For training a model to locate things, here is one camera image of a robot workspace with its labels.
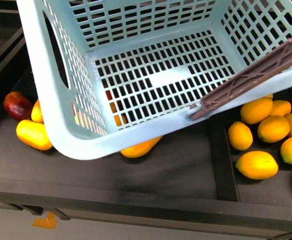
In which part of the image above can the light blue plastic basket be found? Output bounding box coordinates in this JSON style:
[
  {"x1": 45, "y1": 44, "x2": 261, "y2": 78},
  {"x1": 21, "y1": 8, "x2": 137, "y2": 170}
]
[{"x1": 17, "y1": 0, "x2": 292, "y2": 160}]

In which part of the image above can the brown basket handle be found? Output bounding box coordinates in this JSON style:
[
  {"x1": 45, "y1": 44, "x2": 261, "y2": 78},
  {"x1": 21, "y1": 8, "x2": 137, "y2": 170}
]
[{"x1": 186, "y1": 37, "x2": 292, "y2": 121}]

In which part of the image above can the yellow mango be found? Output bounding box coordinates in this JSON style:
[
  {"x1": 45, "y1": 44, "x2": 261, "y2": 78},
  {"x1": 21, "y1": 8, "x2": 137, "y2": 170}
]
[
  {"x1": 16, "y1": 119, "x2": 53, "y2": 151},
  {"x1": 31, "y1": 99, "x2": 44, "y2": 124},
  {"x1": 120, "y1": 136, "x2": 162, "y2": 159}
]

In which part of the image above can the red mango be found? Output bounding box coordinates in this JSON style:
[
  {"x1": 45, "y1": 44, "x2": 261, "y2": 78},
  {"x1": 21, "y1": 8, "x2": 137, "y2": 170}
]
[{"x1": 4, "y1": 91, "x2": 34, "y2": 122}]

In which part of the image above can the black produce display shelf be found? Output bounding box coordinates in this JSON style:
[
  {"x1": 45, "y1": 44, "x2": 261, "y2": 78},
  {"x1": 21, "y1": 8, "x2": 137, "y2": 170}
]
[{"x1": 0, "y1": 8, "x2": 292, "y2": 240}]

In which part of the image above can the black tray divider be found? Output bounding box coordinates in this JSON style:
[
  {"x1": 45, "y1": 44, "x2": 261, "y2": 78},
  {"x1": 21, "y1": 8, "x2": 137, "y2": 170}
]
[{"x1": 208, "y1": 116, "x2": 239, "y2": 202}]

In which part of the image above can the orange floor tape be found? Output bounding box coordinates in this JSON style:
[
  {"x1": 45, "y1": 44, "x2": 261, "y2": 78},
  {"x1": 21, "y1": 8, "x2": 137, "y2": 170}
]
[{"x1": 33, "y1": 212, "x2": 58, "y2": 230}]

